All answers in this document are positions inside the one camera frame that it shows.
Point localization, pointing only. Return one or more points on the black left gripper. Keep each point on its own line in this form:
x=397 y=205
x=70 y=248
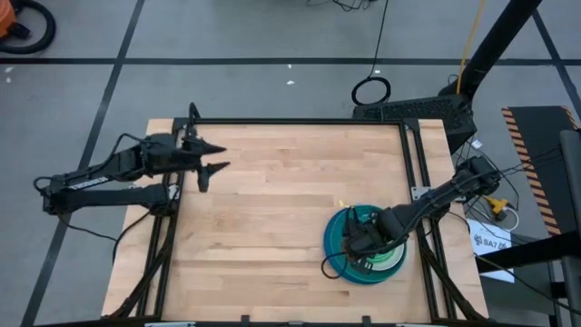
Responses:
x=168 y=154

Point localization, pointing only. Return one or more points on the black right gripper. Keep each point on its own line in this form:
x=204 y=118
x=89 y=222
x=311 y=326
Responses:
x=365 y=236

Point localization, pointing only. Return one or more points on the white plastic plate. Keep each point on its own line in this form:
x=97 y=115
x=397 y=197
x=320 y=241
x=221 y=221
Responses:
x=399 y=262

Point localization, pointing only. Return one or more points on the dark green large plate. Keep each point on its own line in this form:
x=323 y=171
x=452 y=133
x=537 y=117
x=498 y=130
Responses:
x=336 y=240

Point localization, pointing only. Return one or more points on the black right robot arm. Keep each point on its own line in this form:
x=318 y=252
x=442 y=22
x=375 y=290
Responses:
x=454 y=186

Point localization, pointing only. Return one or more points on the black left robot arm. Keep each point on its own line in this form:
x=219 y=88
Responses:
x=109 y=197

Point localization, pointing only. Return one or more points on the blue large plate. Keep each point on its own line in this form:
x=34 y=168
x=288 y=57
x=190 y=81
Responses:
x=327 y=245

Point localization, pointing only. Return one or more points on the white printed paper sheet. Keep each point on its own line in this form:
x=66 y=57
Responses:
x=488 y=243

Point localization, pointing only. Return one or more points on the black perforated computer case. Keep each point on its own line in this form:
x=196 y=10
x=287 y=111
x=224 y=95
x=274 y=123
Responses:
x=417 y=113

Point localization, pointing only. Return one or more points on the black hazard-striped platform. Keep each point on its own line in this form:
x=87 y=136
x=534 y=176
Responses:
x=540 y=131

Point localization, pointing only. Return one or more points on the orange vacuum body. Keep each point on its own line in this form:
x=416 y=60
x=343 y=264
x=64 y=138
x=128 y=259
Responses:
x=5 y=18

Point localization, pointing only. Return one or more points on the black pole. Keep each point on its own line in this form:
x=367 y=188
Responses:
x=495 y=41

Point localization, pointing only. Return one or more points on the black table frame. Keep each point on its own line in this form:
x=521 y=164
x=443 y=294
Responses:
x=290 y=121

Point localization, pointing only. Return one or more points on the grey post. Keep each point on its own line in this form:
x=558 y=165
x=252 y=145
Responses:
x=572 y=181

